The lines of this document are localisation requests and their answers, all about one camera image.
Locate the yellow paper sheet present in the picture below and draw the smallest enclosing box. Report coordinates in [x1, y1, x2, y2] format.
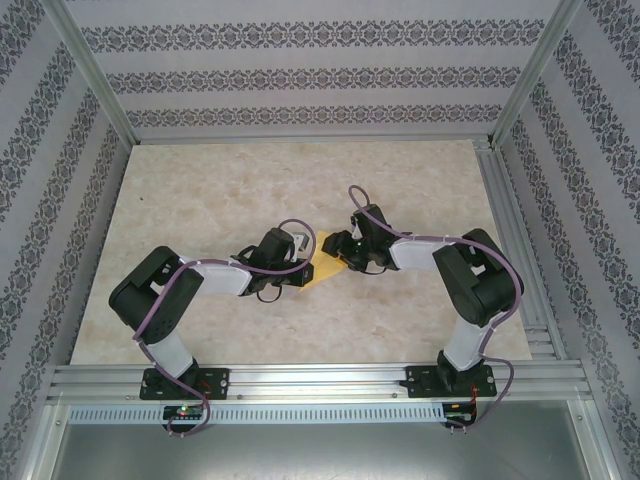
[298, 229, 349, 292]

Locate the grey metal sheet shelf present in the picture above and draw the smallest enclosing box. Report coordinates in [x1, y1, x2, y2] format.
[49, 422, 611, 480]

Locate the long aluminium mounting rail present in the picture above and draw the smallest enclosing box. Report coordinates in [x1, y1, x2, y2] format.
[47, 363, 594, 404]

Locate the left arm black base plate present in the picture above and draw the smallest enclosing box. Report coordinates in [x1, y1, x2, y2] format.
[141, 367, 231, 401]

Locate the slotted grey cable duct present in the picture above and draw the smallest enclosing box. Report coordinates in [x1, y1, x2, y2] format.
[66, 402, 479, 425]

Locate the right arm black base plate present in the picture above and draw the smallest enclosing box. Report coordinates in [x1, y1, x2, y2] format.
[405, 364, 496, 400]

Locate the aluminium side rail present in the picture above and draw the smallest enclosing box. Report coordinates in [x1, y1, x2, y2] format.
[474, 139, 569, 361]

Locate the aluminium frame post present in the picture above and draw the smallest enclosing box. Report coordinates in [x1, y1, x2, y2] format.
[489, 0, 586, 147]
[43, 0, 137, 147]

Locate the aluminium frame bar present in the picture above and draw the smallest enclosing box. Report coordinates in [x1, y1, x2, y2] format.
[19, 399, 71, 480]
[569, 399, 627, 480]

